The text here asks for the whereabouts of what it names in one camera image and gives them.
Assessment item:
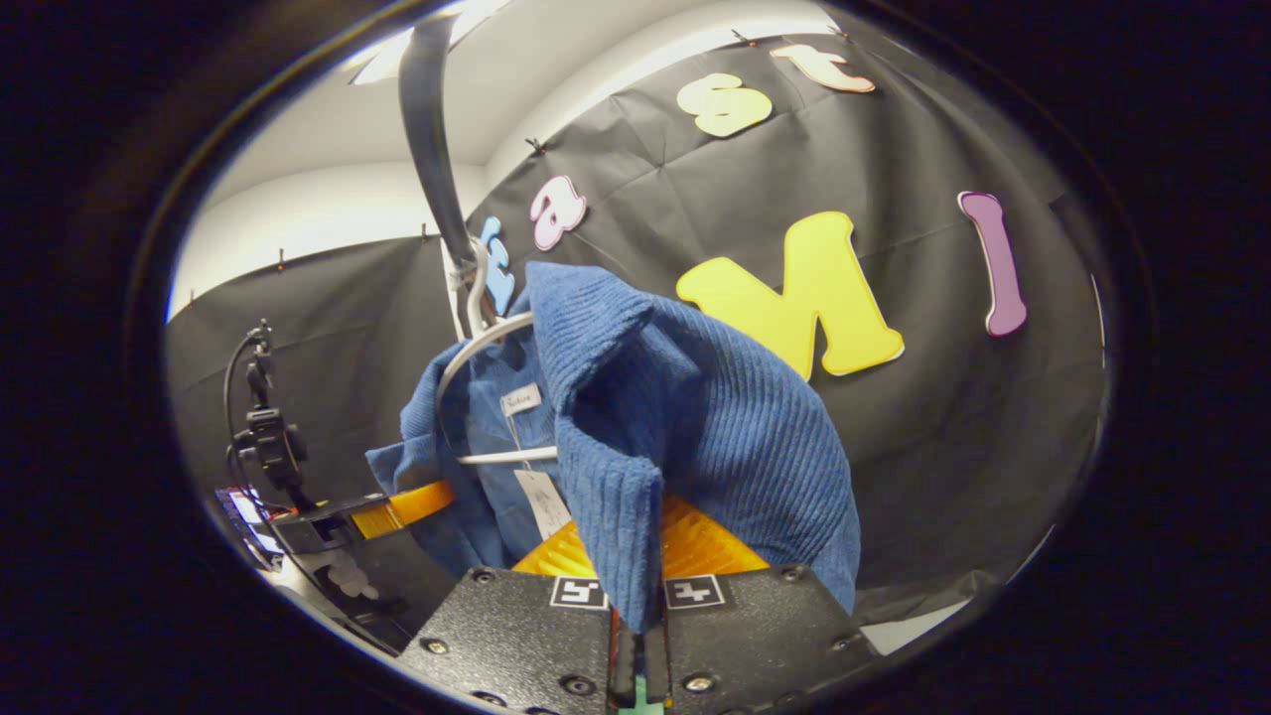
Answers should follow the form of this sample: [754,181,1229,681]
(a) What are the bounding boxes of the blue corduroy jacket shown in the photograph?
[365,261,863,637]

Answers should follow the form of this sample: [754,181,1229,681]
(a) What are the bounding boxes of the white clothes hanger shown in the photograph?
[435,238,562,468]

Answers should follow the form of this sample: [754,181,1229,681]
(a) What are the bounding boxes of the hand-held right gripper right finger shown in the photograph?
[645,497,880,711]

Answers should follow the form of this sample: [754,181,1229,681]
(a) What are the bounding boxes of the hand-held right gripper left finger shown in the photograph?
[397,516,636,711]

